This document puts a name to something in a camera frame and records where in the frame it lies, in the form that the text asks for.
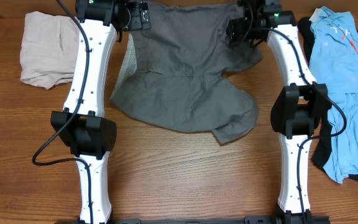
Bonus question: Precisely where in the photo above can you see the light blue shirt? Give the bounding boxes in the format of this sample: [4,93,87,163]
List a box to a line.
[310,6,358,184]

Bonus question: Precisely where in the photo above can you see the black garment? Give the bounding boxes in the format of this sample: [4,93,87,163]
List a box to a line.
[298,17,358,173]

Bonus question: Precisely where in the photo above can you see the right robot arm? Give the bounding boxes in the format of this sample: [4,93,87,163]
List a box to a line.
[226,0,331,224]

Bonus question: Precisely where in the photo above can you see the grey shorts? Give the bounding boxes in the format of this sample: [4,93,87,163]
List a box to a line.
[110,2,262,144]

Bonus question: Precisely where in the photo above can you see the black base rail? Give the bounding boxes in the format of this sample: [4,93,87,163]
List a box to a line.
[55,216,331,224]

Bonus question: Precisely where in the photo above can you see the folded beige shorts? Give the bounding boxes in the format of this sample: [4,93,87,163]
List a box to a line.
[20,11,79,90]

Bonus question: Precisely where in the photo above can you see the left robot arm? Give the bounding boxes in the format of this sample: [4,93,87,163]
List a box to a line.
[51,1,151,223]

